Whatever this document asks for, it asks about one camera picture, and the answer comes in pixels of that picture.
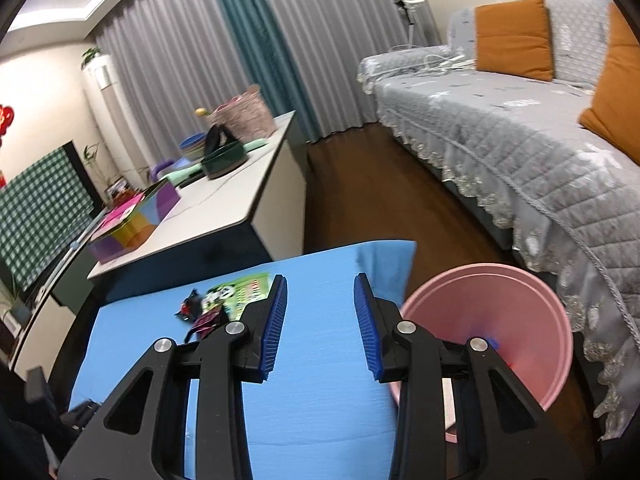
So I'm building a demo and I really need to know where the white television cabinet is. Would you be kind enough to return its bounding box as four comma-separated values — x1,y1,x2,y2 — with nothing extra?
0,220,117,377

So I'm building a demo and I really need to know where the pink plastic bin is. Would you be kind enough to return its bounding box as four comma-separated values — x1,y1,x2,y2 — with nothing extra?
397,264,574,444

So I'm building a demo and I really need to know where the white coffee table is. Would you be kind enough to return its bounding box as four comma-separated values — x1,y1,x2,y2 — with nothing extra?
87,110,309,306

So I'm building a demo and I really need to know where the green snack packet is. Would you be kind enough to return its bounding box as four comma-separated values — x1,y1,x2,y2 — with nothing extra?
202,272,274,319

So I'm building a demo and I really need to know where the bamboo plant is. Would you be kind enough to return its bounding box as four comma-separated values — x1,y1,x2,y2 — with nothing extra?
82,142,116,187

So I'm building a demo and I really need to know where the black television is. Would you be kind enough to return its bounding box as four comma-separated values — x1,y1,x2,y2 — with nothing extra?
0,140,104,306

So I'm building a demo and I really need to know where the black red wrapper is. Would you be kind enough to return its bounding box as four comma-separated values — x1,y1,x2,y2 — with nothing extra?
175,287,204,321

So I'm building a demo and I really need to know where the white standing air conditioner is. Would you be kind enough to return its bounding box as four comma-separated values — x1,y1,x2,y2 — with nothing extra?
81,55,151,181

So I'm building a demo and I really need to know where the white cable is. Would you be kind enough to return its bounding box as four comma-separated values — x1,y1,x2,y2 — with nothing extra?
417,52,479,79

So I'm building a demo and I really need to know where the pink woven basket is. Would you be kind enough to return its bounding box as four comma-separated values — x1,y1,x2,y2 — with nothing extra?
207,85,277,142

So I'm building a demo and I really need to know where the orange cushion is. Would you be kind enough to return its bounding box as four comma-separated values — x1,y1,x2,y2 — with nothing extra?
474,0,556,83
577,2,640,169

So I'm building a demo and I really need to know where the blue table cloth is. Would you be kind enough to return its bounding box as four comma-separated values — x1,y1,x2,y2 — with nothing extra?
67,240,418,480

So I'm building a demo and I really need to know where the teal curtain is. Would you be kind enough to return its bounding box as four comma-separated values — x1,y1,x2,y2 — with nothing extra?
200,0,321,144

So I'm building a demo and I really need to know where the mint green mat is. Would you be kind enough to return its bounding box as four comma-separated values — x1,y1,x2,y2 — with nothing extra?
162,137,271,186

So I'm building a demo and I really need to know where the light grey cushion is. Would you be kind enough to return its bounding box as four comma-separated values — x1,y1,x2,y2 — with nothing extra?
446,7,480,57

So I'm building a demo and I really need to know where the red knot wall decoration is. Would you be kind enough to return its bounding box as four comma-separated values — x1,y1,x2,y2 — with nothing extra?
0,104,16,186

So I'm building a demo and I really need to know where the green checked cloth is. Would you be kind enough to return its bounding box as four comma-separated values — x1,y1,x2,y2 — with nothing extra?
0,146,96,291

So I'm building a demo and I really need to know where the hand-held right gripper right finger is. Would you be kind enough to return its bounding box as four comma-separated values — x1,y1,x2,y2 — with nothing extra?
353,272,586,480

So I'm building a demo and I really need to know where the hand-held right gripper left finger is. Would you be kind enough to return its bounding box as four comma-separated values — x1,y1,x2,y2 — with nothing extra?
57,273,289,480

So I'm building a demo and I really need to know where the colourful striped box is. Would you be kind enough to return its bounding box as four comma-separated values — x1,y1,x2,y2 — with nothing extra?
89,180,182,265

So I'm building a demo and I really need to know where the grey quilted sofa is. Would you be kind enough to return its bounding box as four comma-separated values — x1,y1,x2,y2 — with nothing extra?
356,0,640,442

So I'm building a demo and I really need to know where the black pink wrapper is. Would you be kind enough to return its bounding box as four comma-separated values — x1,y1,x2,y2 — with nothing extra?
185,307,227,344

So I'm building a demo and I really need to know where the grey curtain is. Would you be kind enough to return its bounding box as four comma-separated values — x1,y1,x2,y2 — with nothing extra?
247,0,443,137
95,0,274,171

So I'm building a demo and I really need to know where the pink gift packet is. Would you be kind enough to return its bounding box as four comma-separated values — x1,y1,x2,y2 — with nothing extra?
95,195,144,236

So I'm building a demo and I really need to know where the white floor lamp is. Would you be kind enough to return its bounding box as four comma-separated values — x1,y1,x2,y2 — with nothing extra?
395,0,427,52

